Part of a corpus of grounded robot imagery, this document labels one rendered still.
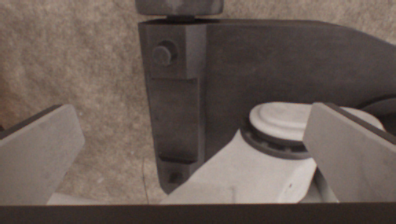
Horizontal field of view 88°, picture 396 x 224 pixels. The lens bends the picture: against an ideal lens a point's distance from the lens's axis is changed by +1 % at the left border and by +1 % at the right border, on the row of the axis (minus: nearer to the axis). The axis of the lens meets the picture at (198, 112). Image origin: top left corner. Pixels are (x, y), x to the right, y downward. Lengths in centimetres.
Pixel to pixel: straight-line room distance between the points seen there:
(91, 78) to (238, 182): 67
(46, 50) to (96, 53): 19
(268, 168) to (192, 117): 24
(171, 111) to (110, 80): 34
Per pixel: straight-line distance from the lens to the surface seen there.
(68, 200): 94
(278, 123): 35
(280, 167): 33
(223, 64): 46
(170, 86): 48
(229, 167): 32
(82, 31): 79
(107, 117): 88
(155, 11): 45
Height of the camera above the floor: 61
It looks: 60 degrees down
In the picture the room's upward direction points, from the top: 158 degrees counter-clockwise
